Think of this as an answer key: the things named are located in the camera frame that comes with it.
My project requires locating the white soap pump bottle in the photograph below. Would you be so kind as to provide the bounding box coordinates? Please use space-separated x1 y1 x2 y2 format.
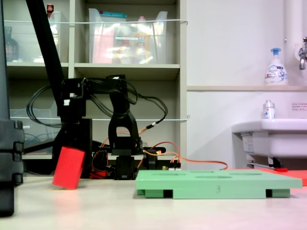
264 47 288 86

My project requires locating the dark glass bottle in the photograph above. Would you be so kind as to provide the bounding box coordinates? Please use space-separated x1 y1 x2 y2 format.
4 26 20 62

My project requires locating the white sink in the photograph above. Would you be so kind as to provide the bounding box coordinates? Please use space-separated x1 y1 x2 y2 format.
231 118 307 168

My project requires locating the low clear plastic container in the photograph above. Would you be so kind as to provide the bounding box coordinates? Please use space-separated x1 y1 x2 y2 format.
9 109 56 154

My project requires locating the black tripod leg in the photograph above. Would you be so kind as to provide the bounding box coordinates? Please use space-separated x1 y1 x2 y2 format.
24 0 67 154

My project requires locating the metal faucet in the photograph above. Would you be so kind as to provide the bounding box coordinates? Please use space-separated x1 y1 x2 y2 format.
297 36 307 70

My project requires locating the long black cable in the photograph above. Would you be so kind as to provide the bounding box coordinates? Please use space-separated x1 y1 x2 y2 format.
129 94 169 127

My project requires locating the pink pack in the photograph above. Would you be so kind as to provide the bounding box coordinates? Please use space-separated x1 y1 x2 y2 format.
92 26 115 63

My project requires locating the teal topped pack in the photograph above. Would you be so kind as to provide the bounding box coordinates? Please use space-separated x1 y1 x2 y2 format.
99 11 127 20

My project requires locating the thin black servo cable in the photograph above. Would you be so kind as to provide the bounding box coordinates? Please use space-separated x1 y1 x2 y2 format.
26 85 64 128

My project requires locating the sink label sticker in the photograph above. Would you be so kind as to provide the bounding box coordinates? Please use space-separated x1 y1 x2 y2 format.
241 134 255 154

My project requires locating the small clear bottle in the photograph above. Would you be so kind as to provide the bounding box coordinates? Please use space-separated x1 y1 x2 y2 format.
262 100 276 120

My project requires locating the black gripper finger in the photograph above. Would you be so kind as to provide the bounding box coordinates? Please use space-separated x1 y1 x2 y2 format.
53 134 72 163
76 136 93 178

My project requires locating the green shape sorting board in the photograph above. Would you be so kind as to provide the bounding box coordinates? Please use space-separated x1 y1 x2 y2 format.
135 169 303 199

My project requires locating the large clear plastic bin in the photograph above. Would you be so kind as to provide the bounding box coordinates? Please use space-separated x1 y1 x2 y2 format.
88 8 168 65

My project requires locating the beige shelf unit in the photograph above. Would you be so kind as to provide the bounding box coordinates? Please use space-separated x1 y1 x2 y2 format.
0 0 188 177

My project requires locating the orange bottle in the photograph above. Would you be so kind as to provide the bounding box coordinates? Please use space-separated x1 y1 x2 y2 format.
133 16 151 63

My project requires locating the wall notice sticker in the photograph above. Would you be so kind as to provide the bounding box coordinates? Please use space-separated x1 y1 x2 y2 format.
291 102 307 112

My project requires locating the thin orange wire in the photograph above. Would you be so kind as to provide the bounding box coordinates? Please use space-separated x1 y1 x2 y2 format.
138 124 229 171

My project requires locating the red square block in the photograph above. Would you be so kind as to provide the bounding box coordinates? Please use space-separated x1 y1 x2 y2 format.
52 146 86 190

